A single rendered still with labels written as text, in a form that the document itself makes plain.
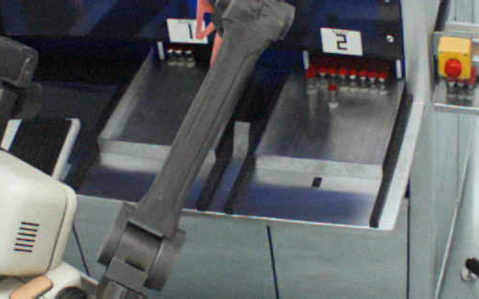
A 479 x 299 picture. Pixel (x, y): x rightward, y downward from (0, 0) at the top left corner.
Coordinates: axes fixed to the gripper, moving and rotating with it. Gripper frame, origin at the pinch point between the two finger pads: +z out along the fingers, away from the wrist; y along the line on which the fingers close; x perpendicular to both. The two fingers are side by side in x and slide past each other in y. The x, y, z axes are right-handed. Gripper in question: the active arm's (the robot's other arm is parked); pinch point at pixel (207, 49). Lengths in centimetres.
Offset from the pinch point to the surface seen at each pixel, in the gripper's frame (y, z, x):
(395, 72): -13, -2, 52
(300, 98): -14.6, 12.8, 35.2
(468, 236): -34, 53, 135
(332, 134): -0.2, 10.8, 36.0
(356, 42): -10.9, -6.2, 36.8
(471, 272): -16, 52, 125
